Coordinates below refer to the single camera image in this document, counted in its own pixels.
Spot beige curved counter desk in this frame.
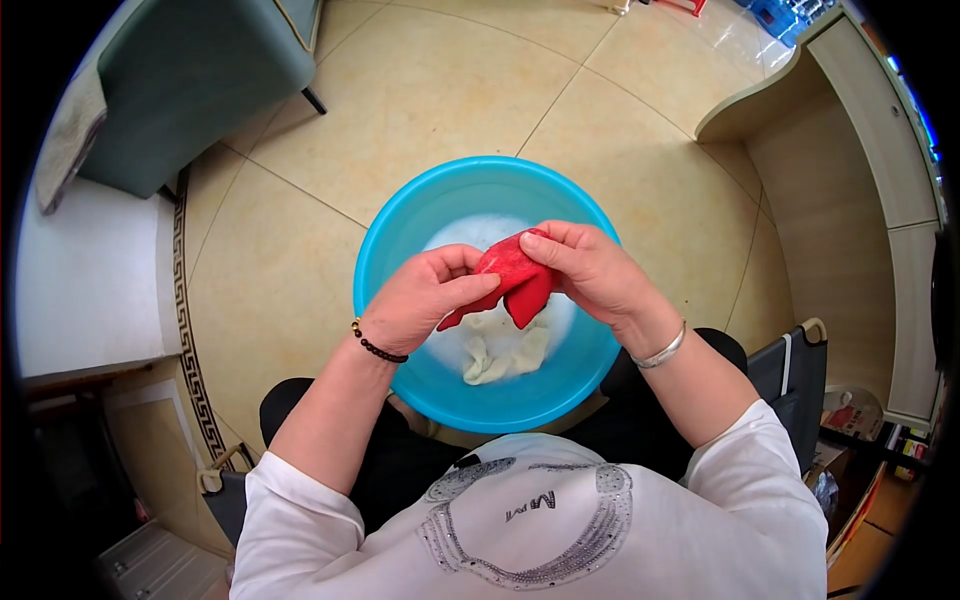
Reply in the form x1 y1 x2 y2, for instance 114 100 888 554
693 3 948 432

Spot brown cardboard box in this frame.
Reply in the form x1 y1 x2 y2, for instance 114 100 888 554
825 442 925 594

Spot person's body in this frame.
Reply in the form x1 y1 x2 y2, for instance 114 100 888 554
228 399 830 600

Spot teal upholstered sofa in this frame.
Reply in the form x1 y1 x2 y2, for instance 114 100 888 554
75 0 329 201

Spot person's right thumb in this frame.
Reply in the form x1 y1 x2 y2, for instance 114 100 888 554
519 231 575 277

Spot person's left hand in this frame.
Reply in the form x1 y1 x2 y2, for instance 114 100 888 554
358 243 502 360

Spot person's left index finger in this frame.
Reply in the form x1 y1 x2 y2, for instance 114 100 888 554
420 243 487 277

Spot white wet cloth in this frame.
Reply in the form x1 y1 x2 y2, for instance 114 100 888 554
461 303 554 387

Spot person's left thumb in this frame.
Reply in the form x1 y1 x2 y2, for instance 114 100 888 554
441 272 502 310

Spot blue plastic basin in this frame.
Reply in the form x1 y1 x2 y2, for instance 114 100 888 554
352 155 624 435

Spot grey metal case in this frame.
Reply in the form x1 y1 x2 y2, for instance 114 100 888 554
96 517 231 600

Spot person's legs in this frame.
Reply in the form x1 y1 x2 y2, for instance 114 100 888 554
258 327 750 537

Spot red wet cloth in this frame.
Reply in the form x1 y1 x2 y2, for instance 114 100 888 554
436 228 562 333

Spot pack of blue bottles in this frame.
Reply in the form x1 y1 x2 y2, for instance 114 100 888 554
738 0 835 48

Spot person's right index finger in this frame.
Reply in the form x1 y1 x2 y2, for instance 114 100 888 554
535 219 605 245

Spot grey towel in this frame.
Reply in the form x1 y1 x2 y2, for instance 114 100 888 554
33 63 108 216

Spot white low table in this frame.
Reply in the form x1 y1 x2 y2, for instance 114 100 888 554
15 176 181 384

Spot person's right hand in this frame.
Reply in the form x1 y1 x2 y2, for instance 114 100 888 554
519 219 685 354

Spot clear plastic bag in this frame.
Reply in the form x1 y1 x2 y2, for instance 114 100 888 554
819 384 886 444

